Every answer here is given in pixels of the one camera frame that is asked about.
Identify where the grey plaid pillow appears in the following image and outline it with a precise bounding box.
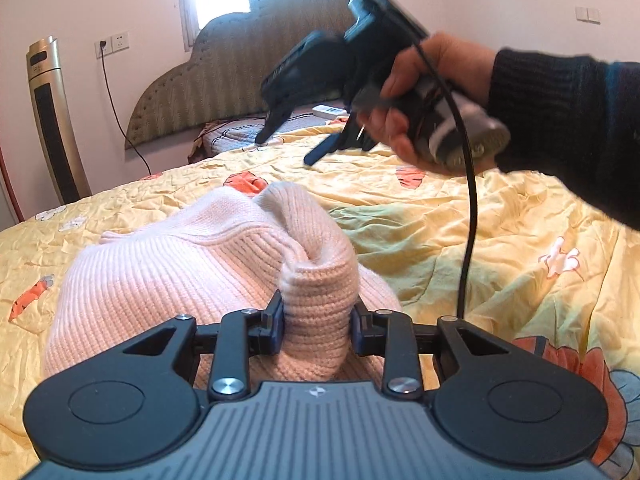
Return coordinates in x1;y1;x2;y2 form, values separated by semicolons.
188;105;352;164

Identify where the white wall light switch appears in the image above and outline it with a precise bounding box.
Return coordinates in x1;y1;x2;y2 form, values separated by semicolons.
575;6;601;25

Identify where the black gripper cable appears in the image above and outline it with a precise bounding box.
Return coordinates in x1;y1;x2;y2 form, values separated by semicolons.
412;39;478;322

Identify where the gold tower air conditioner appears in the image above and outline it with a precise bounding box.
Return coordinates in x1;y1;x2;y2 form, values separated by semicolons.
26;36;92;204

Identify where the white remote control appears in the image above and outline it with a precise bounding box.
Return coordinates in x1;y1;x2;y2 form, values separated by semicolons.
311;104;348;122

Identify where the white wall power socket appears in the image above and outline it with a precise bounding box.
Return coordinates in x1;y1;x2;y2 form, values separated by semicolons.
94;32;129;60

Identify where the yellow carrot print quilt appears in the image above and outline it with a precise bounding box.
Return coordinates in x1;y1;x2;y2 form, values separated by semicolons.
1;127;639;479

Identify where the olive cloud-shaped headboard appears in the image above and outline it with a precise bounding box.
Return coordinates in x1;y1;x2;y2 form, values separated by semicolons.
127;0;355;148

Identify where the pink knitted sweater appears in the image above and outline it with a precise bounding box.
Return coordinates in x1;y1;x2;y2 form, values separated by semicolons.
43;182;399;382

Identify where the person's right hand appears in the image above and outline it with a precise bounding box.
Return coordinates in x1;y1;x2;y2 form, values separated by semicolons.
357;32;497;177

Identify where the black power cable on wall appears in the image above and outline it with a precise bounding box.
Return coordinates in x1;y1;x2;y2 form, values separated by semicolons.
98;39;153;177

